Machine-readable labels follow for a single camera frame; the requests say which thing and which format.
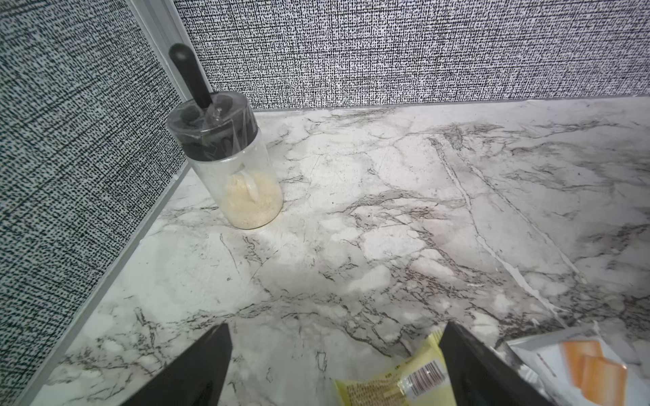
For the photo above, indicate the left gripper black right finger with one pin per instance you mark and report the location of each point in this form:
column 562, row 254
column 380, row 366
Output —
column 479, row 377

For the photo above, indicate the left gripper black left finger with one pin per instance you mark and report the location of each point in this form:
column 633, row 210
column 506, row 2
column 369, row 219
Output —
column 196, row 377

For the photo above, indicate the yellow cookie packet with barcode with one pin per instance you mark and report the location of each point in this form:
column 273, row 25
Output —
column 423, row 379

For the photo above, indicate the white cookie packet orange picture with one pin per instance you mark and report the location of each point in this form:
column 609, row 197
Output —
column 576, row 366

